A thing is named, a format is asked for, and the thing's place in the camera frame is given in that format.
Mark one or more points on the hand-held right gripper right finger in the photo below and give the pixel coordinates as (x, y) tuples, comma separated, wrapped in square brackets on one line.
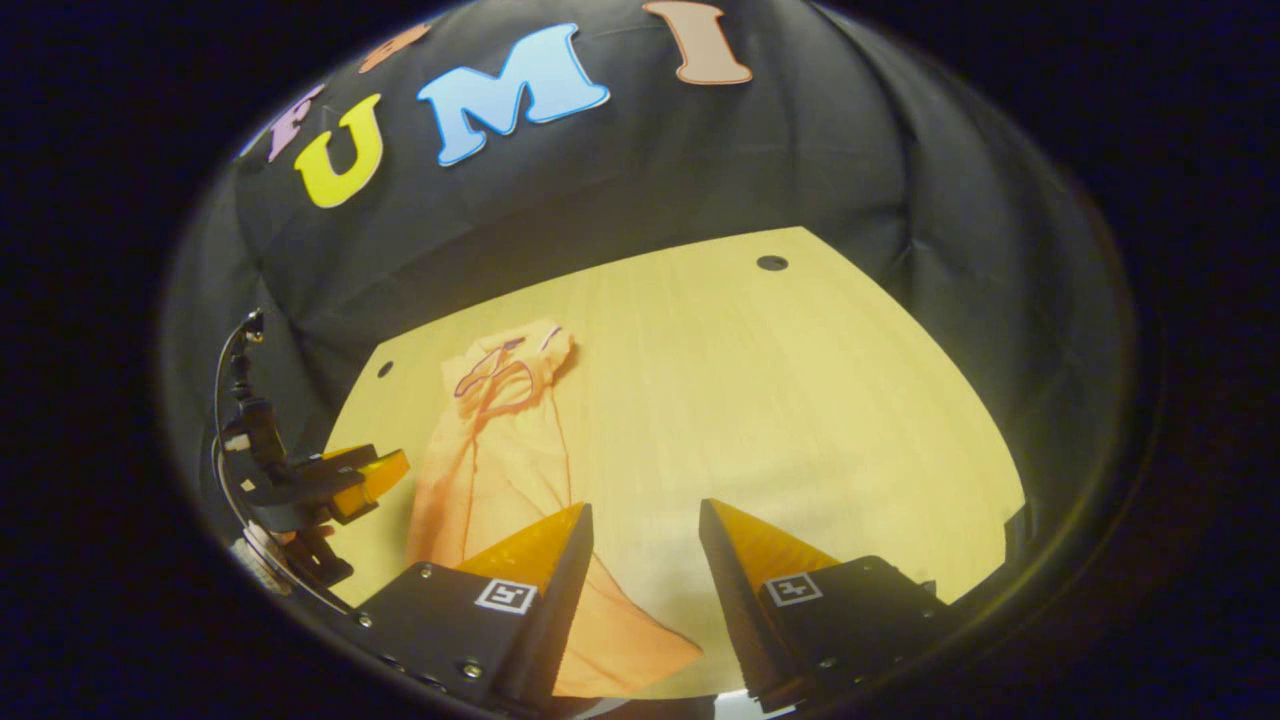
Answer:
[(735, 610)]

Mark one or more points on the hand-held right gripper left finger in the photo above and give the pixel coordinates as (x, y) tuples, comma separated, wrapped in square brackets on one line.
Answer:
[(555, 620)]

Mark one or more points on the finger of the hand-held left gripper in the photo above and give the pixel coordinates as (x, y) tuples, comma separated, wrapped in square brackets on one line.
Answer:
[(380, 478), (352, 453)]

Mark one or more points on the orange T-shirt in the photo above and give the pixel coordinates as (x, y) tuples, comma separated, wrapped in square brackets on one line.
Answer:
[(500, 470)]

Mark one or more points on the black backdrop cloth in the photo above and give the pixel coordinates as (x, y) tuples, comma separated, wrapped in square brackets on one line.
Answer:
[(850, 150)]

